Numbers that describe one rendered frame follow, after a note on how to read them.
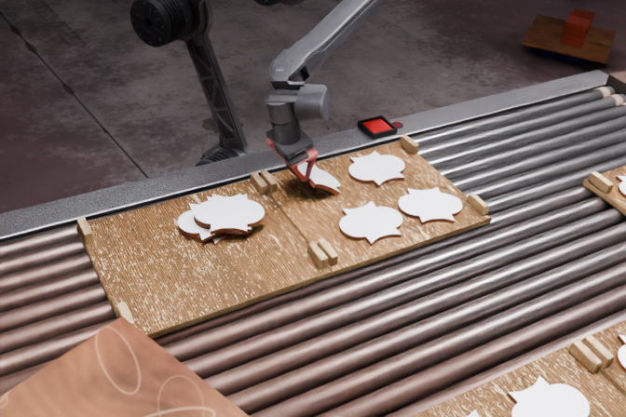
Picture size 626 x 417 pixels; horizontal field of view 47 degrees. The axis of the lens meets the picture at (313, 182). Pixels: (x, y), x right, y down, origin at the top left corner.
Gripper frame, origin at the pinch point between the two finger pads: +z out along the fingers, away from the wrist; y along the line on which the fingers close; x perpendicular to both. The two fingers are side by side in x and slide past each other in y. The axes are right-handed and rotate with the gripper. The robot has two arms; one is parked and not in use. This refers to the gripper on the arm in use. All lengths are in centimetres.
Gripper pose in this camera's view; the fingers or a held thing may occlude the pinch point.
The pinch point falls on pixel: (297, 168)
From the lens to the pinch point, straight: 159.4
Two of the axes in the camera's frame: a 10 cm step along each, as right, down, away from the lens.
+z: 1.8, 7.4, 6.5
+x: -8.5, 4.5, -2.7
